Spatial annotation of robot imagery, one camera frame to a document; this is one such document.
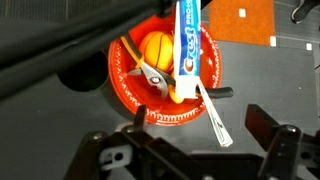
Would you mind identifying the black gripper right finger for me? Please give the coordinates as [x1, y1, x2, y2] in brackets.
[245, 104, 279, 150]

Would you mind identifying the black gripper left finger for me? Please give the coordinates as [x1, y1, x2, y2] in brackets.
[133, 105, 147, 131]

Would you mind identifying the white blue toothpaste tube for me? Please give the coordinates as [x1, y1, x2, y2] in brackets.
[174, 0, 201, 99]

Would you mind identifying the red bowl right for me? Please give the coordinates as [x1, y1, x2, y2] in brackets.
[108, 23, 223, 126]

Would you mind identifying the orange ball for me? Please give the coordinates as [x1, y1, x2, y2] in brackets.
[139, 31, 174, 72]

